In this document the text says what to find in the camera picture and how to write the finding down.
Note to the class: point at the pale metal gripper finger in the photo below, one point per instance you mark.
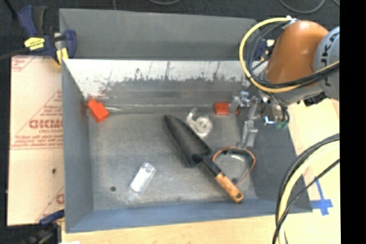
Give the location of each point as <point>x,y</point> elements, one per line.
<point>249,134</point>
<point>239,100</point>

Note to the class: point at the small orange block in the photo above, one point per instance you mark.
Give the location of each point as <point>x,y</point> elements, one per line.
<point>221,108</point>

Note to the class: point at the grey metal bin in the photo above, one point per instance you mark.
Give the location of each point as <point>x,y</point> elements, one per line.
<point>160,151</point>

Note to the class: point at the clear plastic bottle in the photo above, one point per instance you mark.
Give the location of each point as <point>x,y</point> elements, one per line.
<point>141,181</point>

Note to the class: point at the large orange block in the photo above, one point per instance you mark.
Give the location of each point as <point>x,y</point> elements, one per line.
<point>98,111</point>

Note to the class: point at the brown cardboard board red print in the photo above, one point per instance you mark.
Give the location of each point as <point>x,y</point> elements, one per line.
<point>34,134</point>

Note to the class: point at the black cylinder on white bracket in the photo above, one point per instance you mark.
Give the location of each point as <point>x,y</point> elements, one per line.
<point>314,100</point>

